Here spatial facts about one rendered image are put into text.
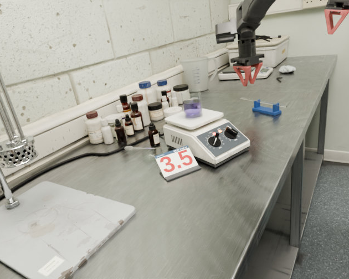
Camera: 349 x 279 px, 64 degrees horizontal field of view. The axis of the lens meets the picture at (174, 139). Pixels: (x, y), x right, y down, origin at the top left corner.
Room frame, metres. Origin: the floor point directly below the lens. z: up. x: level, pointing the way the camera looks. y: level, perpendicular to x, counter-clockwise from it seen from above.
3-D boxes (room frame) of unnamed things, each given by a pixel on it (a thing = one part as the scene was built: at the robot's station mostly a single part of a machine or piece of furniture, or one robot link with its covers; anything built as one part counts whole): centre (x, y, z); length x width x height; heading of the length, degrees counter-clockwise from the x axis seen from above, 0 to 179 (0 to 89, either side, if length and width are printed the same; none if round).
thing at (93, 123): (0.87, 0.25, 0.80); 0.06 x 0.06 x 0.10
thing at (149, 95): (1.08, 0.08, 0.81); 0.07 x 0.07 x 0.13
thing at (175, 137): (0.69, -0.07, 0.79); 0.22 x 0.13 x 0.08; 34
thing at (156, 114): (1.01, 0.05, 0.78); 0.05 x 0.05 x 0.06
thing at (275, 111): (0.90, -0.33, 0.77); 0.10 x 0.03 x 0.04; 30
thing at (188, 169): (0.59, 0.00, 0.77); 0.09 x 0.06 x 0.04; 113
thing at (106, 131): (0.84, 0.21, 0.79); 0.03 x 0.03 x 0.08
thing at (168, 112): (0.83, -0.01, 0.79); 0.06 x 0.06 x 0.08
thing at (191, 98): (0.70, -0.06, 0.87); 0.06 x 0.05 x 0.08; 0
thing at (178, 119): (0.71, -0.06, 0.83); 0.12 x 0.12 x 0.01; 34
